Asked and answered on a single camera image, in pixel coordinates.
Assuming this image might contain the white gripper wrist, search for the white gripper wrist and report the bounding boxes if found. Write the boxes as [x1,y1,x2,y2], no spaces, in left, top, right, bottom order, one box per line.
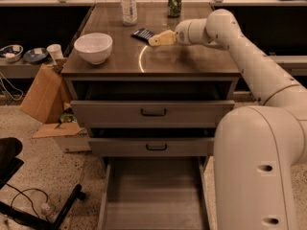
[149,19,208,46]

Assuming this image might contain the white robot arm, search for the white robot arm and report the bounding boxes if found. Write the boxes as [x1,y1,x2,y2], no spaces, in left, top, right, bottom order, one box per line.
[150,9,307,230]

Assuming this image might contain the grey drawer cabinet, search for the grey drawer cabinet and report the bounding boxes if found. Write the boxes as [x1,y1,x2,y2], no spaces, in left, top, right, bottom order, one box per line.
[60,2,244,165]

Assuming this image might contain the open bottom drawer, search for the open bottom drawer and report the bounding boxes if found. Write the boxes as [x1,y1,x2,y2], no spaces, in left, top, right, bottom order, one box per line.
[97,157,211,230]

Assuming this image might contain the green soda can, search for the green soda can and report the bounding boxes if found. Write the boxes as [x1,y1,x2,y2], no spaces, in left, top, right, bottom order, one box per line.
[168,0,181,17]

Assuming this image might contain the clear plastic water bottle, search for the clear plastic water bottle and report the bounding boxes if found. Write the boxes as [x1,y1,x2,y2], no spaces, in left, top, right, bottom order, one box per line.
[120,0,137,26]

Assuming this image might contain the white ceramic bowl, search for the white ceramic bowl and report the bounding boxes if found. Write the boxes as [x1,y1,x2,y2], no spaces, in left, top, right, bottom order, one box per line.
[74,33,113,64]

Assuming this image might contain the white paper cup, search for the white paper cup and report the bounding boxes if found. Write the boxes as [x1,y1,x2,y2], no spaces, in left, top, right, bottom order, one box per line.
[47,44,63,61]

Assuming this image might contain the dark blue plate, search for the dark blue plate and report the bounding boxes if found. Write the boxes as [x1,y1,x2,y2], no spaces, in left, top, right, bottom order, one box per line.
[23,48,49,64]

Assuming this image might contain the open cardboard box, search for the open cardboard box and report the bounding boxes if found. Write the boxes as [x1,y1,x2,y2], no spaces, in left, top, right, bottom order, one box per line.
[20,64,72,124]

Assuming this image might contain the white cardboard box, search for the white cardboard box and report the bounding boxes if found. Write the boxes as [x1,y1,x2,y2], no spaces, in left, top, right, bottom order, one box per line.
[33,123,90,152]

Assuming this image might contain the low grey shelf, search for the low grey shelf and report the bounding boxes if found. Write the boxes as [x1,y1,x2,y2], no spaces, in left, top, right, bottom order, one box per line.
[0,57,67,80]

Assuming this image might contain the blue patterned bowl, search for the blue patterned bowl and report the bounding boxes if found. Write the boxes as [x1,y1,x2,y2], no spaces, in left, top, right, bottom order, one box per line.
[0,44,23,63]

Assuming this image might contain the top drawer with handle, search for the top drawer with handle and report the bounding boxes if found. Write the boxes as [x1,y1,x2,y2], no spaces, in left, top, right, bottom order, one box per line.
[71,101,234,128]

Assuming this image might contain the drawer with handle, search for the drawer with handle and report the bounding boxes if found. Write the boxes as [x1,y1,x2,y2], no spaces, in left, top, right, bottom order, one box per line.
[71,101,234,128]
[88,138,214,157]

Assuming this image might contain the middle drawer with handle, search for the middle drawer with handle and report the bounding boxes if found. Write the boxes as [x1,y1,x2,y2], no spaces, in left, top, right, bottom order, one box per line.
[88,138,214,157]

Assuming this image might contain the black cable on floor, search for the black cable on floor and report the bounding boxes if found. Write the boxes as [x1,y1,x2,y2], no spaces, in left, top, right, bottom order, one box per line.
[5,182,51,220]

